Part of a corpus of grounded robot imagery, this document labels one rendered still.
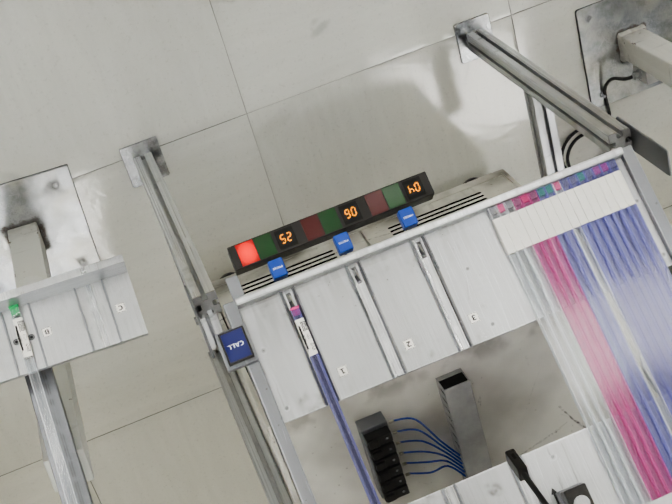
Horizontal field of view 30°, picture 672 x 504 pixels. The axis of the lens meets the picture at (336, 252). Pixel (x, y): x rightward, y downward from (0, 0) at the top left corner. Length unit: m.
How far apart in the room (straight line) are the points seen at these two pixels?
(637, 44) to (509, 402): 0.88
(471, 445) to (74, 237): 0.92
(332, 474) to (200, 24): 0.91
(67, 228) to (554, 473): 1.17
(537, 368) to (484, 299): 0.38
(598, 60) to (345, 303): 1.11
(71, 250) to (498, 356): 0.92
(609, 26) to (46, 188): 1.25
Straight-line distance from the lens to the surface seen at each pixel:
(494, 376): 2.29
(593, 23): 2.81
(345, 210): 1.99
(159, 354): 2.79
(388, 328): 1.94
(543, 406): 2.37
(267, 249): 1.97
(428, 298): 1.95
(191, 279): 2.06
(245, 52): 2.55
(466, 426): 2.26
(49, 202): 2.59
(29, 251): 2.48
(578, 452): 1.95
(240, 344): 1.88
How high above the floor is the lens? 2.39
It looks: 59 degrees down
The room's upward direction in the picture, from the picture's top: 146 degrees clockwise
